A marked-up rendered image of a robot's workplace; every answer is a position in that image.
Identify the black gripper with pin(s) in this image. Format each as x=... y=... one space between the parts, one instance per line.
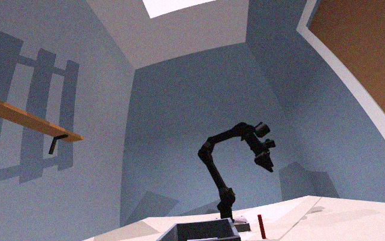
x=262 y=157

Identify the dark red peg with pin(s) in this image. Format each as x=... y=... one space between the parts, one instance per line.
x=261 y=226

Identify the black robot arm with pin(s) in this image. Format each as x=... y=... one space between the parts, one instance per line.
x=247 y=133

